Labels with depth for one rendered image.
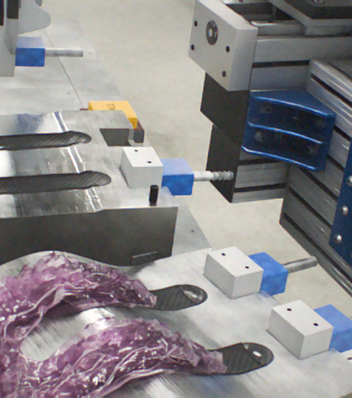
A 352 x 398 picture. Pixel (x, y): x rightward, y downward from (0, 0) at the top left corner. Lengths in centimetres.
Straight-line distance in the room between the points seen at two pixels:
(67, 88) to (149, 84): 226
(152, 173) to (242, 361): 28
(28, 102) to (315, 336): 74
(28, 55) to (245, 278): 49
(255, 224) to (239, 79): 160
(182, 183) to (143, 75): 281
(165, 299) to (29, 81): 70
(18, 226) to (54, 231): 4
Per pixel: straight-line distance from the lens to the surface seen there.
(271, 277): 105
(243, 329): 98
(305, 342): 95
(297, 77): 144
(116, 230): 110
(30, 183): 114
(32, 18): 133
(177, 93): 381
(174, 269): 106
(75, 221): 108
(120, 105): 148
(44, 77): 166
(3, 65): 136
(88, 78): 167
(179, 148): 337
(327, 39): 145
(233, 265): 103
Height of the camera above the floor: 141
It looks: 28 degrees down
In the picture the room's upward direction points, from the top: 8 degrees clockwise
